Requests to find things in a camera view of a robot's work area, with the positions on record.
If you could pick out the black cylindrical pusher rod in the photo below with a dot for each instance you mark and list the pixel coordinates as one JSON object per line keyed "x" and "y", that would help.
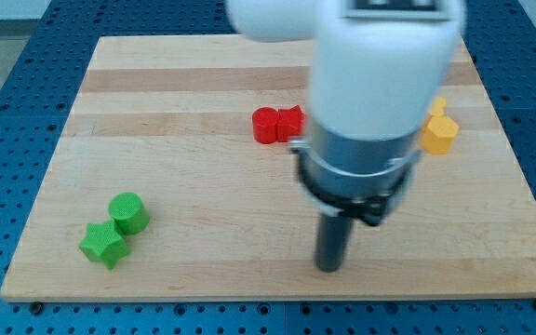
{"x": 333, "y": 236}

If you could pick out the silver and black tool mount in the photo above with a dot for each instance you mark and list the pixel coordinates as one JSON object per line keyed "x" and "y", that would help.
{"x": 353, "y": 179}

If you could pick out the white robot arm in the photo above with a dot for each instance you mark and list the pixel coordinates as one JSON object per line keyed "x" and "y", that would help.
{"x": 376, "y": 68}

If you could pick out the yellow block behind arm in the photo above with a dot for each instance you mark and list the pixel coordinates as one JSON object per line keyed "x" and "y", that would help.
{"x": 438, "y": 107}

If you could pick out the red star block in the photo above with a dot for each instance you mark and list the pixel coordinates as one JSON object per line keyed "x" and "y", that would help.
{"x": 290, "y": 123}

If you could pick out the green star block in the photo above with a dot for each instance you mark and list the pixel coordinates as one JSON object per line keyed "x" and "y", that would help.
{"x": 104, "y": 242}

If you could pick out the yellow hexagon block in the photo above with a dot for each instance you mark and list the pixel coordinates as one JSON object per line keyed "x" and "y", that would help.
{"x": 438, "y": 135}

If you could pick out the red cylinder block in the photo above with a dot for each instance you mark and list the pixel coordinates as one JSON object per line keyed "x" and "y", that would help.
{"x": 264, "y": 124}

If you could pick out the wooden board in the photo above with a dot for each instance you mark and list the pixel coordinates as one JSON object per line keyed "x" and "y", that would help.
{"x": 169, "y": 119}

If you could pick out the green cylinder block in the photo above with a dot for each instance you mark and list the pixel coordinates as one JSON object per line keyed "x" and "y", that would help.
{"x": 129, "y": 213}

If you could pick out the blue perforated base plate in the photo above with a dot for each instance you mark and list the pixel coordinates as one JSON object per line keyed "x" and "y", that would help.
{"x": 40, "y": 91}

